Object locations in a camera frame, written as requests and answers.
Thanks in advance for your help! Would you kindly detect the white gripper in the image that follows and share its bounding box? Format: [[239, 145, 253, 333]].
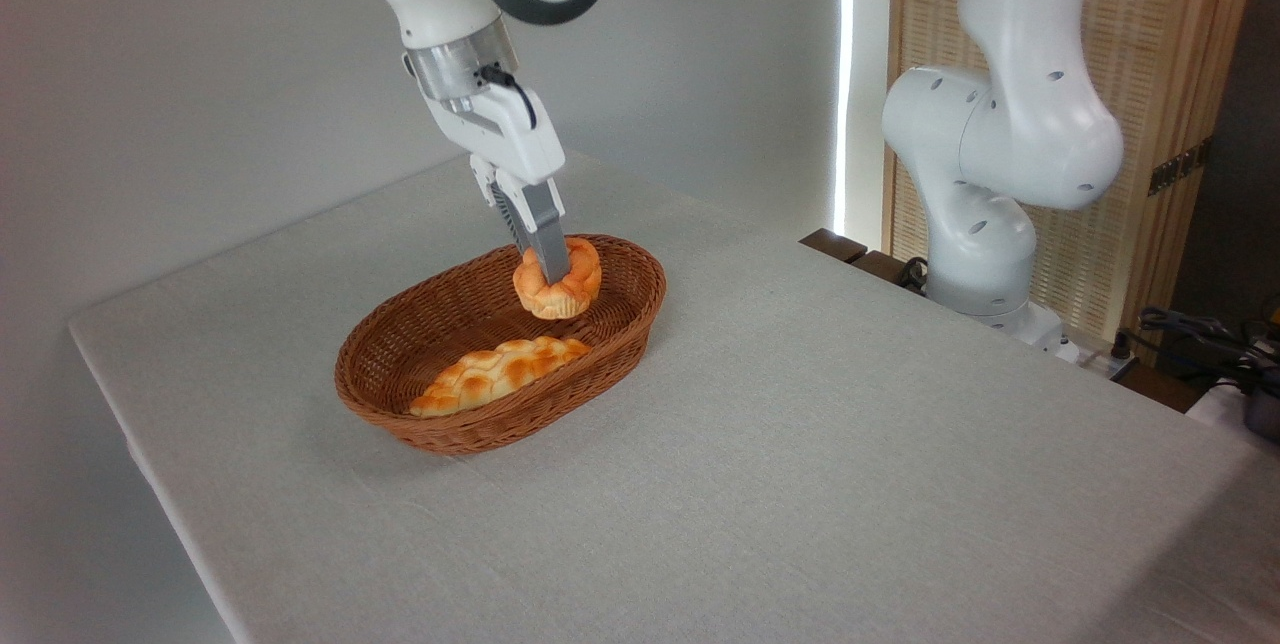
[[418, 82, 572, 285]]

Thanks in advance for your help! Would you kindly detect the round orange bread bun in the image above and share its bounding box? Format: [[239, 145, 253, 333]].
[[512, 236, 603, 321]]

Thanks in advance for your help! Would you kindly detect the long braided bread loaf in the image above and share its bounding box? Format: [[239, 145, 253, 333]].
[[409, 335, 593, 419]]

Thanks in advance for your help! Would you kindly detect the brown oval wicker basket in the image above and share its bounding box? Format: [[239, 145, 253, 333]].
[[334, 234, 667, 455]]

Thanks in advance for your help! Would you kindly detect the dark brown wooden block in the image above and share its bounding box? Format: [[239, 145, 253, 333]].
[[850, 249, 927, 297], [799, 228, 869, 265]]

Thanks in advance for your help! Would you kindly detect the grey linen tablecloth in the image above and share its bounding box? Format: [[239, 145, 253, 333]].
[[68, 149, 1280, 644]]

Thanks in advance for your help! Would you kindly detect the metal screen hinge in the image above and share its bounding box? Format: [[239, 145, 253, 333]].
[[1147, 137, 1214, 197]]

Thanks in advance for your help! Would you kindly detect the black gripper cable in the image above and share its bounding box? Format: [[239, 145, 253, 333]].
[[478, 65, 539, 131]]

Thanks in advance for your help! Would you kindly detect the black cable bundle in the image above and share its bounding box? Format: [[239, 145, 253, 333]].
[[1112, 306, 1280, 395]]

